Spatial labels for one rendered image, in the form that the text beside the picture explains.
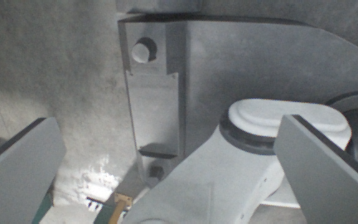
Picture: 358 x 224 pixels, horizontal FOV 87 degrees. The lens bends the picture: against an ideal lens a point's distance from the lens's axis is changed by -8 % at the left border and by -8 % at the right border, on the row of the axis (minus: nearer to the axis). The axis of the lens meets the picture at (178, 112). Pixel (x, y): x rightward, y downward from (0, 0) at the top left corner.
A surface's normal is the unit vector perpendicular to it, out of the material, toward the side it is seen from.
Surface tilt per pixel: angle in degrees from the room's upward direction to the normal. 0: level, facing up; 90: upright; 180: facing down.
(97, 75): 0
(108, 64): 0
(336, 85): 0
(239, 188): 90
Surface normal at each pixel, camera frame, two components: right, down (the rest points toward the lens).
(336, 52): -0.18, 0.51
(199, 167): 0.00, -0.86
